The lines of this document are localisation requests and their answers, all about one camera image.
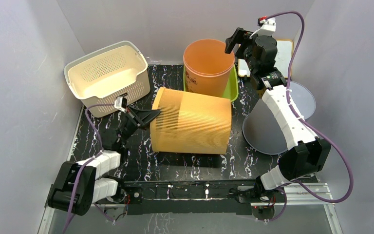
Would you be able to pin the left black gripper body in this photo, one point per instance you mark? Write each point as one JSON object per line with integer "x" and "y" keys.
{"x": 129, "y": 126}

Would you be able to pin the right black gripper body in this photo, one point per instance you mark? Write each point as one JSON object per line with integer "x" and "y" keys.
{"x": 251, "y": 63}

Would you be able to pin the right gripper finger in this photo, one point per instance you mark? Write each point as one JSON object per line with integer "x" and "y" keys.
{"x": 238, "y": 37}
{"x": 245, "y": 52}

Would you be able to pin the orange plastic bucket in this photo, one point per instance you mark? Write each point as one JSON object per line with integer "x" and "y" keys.
{"x": 207, "y": 67}

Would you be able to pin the yellow slatted waste basket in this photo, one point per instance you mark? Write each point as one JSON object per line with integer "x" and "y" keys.
{"x": 190, "y": 123}

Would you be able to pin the cream perforated storage basket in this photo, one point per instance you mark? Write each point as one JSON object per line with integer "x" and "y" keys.
{"x": 98, "y": 78}

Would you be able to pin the grey plastic bucket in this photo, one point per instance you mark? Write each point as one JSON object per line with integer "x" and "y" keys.
{"x": 260, "y": 128}

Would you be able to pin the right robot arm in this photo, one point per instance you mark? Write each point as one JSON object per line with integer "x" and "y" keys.
{"x": 307, "y": 152}

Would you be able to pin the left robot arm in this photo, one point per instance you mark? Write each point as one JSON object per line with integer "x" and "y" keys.
{"x": 78, "y": 185}

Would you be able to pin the black marbled table mat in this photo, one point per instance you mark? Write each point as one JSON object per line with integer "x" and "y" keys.
{"x": 240, "y": 161}

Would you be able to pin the green plastic tray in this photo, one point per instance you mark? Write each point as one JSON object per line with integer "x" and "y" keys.
{"x": 231, "y": 91}

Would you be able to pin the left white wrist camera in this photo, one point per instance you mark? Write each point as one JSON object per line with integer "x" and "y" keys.
{"x": 121, "y": 104}

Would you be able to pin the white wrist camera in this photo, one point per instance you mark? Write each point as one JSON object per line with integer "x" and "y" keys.
{"x": 267, "y": 27}
{"x": 121, "y": 104}

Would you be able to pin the small whiteboard yellow frame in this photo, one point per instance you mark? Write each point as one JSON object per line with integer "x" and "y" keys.
{"x": 283, "y": 57}

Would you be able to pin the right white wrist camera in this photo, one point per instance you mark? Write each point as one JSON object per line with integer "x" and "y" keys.
{"x": 267, "y": 27}

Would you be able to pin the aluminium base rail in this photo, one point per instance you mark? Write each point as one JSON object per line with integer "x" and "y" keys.
{"x": 214, "y": 197}

